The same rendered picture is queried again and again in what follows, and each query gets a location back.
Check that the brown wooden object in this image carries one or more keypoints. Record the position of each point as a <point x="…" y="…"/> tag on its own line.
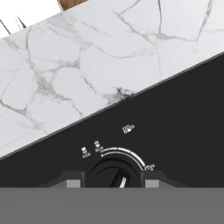
<point x="70" y="3"/>

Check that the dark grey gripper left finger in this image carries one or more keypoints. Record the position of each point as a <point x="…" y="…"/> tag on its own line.
<point x="71" y="178"/>

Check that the black hob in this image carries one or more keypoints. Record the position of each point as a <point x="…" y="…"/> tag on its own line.
<point x="180" y="122"/>

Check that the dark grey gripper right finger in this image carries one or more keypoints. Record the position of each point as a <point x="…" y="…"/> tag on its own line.
<point x="156" y="178"/>

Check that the black hob knob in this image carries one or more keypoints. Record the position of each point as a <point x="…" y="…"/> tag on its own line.
<point x="109" y="175"/>

